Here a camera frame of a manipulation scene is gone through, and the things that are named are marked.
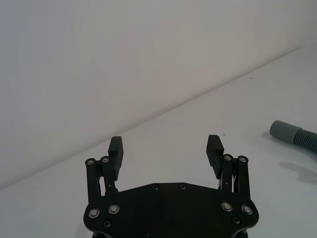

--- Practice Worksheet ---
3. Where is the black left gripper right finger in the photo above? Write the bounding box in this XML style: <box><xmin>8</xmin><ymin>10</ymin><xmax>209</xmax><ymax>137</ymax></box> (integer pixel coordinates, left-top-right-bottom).
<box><xmin>205</xmin><ymin>134</ymin><xmax>252</xmax><ymax>200</ymax></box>

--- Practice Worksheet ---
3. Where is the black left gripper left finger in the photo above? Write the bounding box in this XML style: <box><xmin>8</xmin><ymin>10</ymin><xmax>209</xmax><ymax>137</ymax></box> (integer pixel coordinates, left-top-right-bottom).
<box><xmin>84</xmin><ymin>136</ymin><xmax>125</xmax><ymax>204</ymax></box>

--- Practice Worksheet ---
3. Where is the grey corrugated hose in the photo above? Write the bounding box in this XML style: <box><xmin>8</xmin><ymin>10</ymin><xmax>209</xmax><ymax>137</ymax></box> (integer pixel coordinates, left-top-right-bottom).
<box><xmin>269</xmin><ymin>120</ymin><xmax>317</xmax><ymax>155</ymax></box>

